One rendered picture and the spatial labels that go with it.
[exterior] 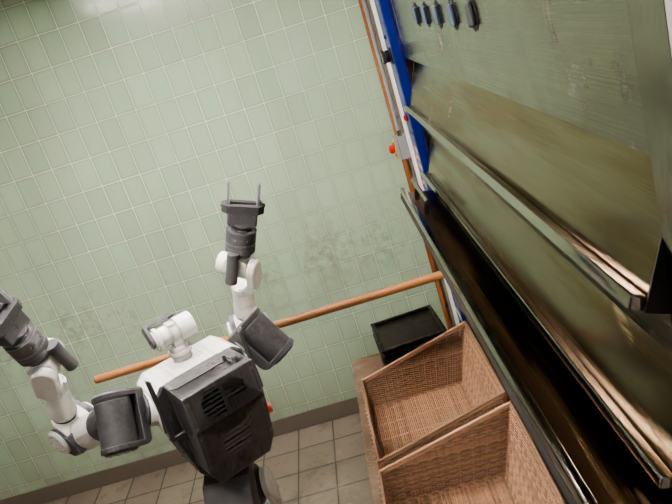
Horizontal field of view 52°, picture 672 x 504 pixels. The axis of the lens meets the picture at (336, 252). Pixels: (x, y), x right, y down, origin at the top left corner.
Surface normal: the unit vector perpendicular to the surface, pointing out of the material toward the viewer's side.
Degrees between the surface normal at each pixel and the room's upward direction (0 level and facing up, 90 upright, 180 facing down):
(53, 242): 90
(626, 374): 70
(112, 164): 90
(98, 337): 90
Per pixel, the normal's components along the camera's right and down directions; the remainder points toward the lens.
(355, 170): 0.05, 0.33
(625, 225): -1.00, -0.04
